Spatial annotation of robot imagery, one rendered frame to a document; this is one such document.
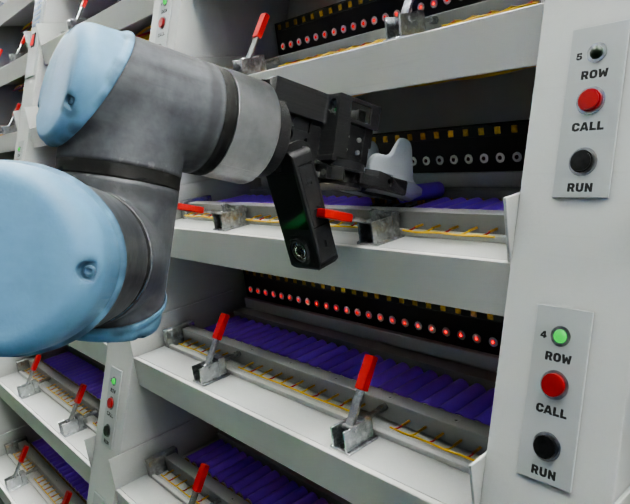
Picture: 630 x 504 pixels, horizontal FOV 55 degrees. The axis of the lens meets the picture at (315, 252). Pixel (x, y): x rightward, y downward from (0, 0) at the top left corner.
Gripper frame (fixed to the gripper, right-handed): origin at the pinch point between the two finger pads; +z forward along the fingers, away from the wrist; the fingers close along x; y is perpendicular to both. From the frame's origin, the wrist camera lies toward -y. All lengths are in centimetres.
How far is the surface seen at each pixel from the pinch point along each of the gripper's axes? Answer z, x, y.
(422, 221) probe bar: -3.6, -6.2, -2.9
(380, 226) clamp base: -7.2, -4.1, -4.0
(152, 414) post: -5, 41, -35
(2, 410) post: -8, 111, -54
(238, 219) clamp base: -6.0, 22.5, -4.3
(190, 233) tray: -8.8, 29.6, -6.9
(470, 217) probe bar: -3.7, -11.7, -2.3
